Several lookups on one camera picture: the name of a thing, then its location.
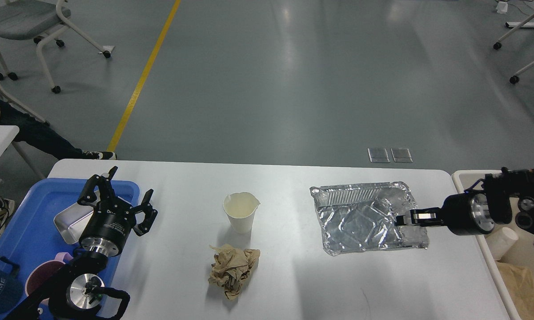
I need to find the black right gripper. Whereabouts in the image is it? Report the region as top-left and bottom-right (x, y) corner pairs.
(395, 193), (494, 236)

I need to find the right floor socket plate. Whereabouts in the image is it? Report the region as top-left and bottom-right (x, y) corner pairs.
(390, 148), (414, 163)

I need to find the person in jeans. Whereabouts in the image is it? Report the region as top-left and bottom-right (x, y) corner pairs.
(0, 100), (117, 160)

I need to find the brown paper in bin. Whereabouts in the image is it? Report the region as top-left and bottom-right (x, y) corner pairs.
(496, 261), (534, 320)

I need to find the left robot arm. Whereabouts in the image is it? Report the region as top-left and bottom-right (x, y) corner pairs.
(6, 166), (158, 320)

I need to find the blue plastic tray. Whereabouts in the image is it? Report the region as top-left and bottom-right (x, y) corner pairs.
(0, 178), (141, 320)

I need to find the crumpled brown paper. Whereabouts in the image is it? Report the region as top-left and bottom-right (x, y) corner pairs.
(208, 244), (261, 300)

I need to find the beige plastic bin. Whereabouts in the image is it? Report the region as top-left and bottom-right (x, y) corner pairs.
(452, 170), (534, 320)

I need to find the aluminium foil container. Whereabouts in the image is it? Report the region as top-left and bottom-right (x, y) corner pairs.
(309, 181), (430, 256)

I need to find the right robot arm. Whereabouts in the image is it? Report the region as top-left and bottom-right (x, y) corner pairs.
(394, 167), (534, 236)

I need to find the square steel tray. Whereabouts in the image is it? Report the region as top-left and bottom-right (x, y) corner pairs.
(53, 203), (93, 245)

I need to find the paper cup in bin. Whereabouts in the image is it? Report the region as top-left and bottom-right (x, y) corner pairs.
(486, 227), (519, 261)

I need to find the white chair legs right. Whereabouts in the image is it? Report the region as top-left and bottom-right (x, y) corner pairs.
(493, 0), (534, 85)

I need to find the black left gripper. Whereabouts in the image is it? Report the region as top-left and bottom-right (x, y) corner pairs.
(76, 166), (158, 257)

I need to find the white paper cup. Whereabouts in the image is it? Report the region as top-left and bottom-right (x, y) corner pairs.
(223, 192), (261, 234)

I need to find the left floor socket plate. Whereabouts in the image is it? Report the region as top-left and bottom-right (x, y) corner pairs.
(368, 148), (391, 163)

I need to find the grey office chair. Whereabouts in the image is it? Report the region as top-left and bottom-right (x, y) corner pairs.
(0, 0), (112, 94)

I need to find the pink ceramic mug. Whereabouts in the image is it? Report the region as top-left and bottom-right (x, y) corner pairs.
(24, 252), (73, 296)

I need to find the floor socket plate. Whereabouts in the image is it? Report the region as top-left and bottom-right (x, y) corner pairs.
(368, 148), (391, 163)
(390, 148), (414, 163)

